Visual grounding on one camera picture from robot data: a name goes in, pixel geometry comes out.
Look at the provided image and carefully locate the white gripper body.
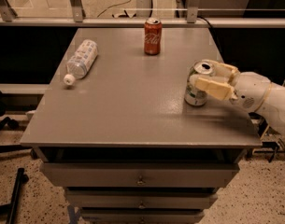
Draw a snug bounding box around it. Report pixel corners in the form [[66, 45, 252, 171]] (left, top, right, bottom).
[[230, 72, 271, 113]]

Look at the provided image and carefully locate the white green 7up can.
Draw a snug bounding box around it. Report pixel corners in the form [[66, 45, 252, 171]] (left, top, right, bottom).
[[184, 60, 215, 106]]

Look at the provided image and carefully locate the black metal stand leg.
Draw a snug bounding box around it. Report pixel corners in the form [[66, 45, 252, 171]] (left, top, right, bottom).
[[0, 168, 29, 224]]

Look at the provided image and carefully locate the grey drawer cabinet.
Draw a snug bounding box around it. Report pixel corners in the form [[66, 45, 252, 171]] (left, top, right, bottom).
[[20, 27, 263, 224]]

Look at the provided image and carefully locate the grey drawer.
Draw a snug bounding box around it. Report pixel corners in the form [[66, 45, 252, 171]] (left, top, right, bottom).
[[40, 163, 239, 188], [80, 209, 204, 224], [65, 189, 218, 209]]

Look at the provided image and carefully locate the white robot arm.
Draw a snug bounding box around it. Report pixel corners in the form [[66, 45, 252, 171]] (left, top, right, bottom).
[[187, 60, 285, 135]]

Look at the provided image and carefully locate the top grey drawer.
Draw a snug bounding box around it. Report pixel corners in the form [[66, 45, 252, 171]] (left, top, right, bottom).
[[40, 163, 239, 188]]

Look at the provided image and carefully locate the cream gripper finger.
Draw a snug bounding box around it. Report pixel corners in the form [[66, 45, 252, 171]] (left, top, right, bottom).
[[200, 60, 240, 78], [189, 75, 237, 101]]

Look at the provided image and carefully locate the metal window frame rail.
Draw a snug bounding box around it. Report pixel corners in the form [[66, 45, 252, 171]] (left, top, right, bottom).
[[0, 0, 285, 28]]

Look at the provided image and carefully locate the bottom grey drawer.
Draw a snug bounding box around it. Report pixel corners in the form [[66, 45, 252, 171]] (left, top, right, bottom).
[[80, 209, 204, 224]]

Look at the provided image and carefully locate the yellow metal frame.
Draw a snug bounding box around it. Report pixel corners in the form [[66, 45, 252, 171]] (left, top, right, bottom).
[[250, 121, 285, 163]]

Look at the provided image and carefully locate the middle grey drawer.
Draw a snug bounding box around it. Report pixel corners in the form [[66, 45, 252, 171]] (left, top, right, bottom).
[[65, 189, 218, 209]]

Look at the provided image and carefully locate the red coca-cola can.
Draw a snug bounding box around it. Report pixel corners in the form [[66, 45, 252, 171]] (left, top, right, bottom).
[[144, 18, 163, 55]]

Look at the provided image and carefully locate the clear plastic water bottle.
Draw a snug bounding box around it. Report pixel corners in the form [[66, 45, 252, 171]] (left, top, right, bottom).
[[64, 39, 98, 86]]

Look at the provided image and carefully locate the yellow cable on floor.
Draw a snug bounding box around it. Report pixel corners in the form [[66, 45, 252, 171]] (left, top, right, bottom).
[[96, 0, 137, 19]]

